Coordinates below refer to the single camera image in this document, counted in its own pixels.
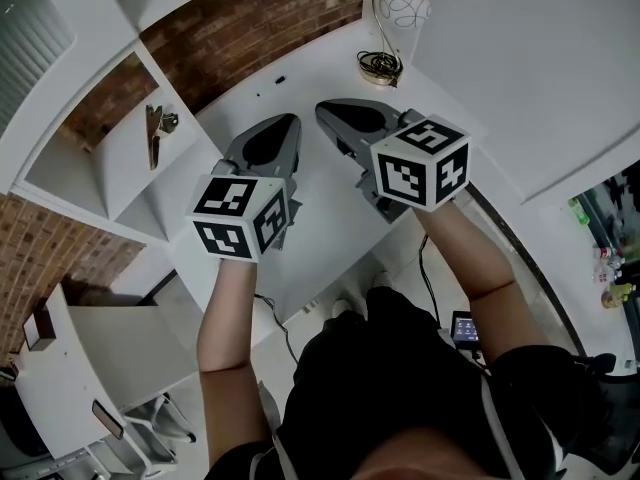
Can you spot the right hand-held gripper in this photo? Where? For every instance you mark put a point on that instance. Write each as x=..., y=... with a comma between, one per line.
x=405, y=173

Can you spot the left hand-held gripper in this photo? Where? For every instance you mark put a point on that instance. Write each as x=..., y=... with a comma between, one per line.
x=225, y=235

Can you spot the white shelving unit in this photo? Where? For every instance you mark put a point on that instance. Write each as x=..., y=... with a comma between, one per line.
x=125, y=208

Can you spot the person's left forearm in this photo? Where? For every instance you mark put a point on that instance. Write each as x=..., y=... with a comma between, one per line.
x=227, y=318

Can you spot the person's right forearm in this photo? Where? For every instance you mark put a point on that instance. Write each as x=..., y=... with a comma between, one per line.
x=465, y=248

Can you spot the brass table lamp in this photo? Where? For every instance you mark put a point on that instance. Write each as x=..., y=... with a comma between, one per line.
x=380, y=75

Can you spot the white desk with drawers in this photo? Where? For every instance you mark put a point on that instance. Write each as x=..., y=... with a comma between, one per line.
x=325, y=208

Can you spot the metal keys with clip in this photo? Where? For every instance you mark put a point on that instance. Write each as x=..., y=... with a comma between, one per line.
x=154, y=133

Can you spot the person's right white shoe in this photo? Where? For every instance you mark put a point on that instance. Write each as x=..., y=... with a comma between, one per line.
x=384, y=279

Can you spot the person's white shoe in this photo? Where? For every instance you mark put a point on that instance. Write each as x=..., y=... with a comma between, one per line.
x=347, y=305
x=384, y=279

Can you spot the person's left white shoe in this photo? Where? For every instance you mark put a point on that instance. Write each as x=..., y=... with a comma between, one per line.
x=347, y=305

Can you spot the black device with screen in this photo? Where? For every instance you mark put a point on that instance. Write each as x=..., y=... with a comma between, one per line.
x=465, y=329

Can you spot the green bottle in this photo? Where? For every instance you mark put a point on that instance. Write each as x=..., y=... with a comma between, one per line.
x=580, y=211

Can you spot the person's black clothing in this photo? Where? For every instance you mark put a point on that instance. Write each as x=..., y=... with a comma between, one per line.
x=390, y=368

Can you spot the black framed glass window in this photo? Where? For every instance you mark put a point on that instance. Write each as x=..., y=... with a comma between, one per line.
x=625, y=208

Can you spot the brown box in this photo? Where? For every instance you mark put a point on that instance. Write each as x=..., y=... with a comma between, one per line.
x=40, y=330

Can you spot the red label bottle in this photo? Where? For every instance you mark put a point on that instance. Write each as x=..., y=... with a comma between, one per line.
x=607, y=265

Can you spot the white mesh chair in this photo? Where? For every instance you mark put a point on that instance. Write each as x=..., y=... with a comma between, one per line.
x=150, y=433

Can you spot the brown flat tablet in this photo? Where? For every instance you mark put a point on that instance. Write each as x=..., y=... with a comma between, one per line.
x=107, y=419

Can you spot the white side table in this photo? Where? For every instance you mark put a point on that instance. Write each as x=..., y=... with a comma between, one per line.
x=65, y=393

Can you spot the yellow bottle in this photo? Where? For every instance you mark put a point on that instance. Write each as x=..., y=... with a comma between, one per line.
x=619, y=295

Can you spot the person's face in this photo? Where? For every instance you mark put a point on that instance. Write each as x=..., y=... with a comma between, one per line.
x=425, y=455

